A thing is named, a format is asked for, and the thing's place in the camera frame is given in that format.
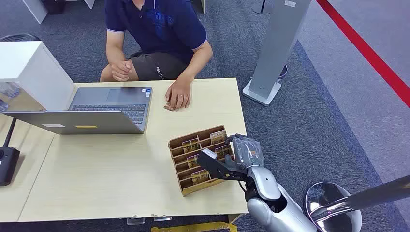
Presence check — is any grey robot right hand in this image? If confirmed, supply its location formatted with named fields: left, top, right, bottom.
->
left=225, top=133, right=265, bottom=170

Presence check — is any person's right hand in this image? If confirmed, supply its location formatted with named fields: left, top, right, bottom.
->
left=111, top=59, right=133, bottom=82

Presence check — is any person's left hand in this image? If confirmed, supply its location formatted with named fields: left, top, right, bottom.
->
left=165, top=80, right=192, bottom=112

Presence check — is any person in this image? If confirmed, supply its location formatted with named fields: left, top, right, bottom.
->
left=100, top=0, right=214, bottom=112

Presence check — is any brown wooden card holder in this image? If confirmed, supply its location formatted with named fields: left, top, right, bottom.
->
left=168, top=125, right=236, bottom=197

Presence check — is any grey open laptop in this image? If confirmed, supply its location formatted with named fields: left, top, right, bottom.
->
left=3, top=87, right=153, bottom=135

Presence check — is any white cabinet box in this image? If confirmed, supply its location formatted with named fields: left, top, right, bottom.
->
left=0, top=41, right=75, bottom=112

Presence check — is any grey pillar white base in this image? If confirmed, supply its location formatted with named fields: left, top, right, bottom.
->
left=242, top=0, right=312, bottom=106

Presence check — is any white furniture panel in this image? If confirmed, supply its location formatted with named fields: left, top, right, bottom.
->
left=21, top=0, right=96, bottom=24

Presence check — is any black round fan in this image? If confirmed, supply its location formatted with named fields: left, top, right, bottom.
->
left=0, top=33, right=41, bottom=42

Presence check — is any round dark stand base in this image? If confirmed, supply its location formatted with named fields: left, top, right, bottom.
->
left=252, top=0, right=275, bottom=15

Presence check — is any black device with pole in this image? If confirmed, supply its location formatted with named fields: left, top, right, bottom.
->
left=0, top=118, right=20, bottom=187

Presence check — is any red floor tape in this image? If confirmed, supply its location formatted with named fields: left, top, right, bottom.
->
left=316, top=0, right=410, bottom=108

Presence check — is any yellow strap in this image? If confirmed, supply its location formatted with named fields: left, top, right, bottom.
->
left=151, top=221, right=238, bottom=232

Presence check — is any chrome stanchion post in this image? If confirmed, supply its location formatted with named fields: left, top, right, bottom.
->
left=304, top=175, right=410, bottom=232

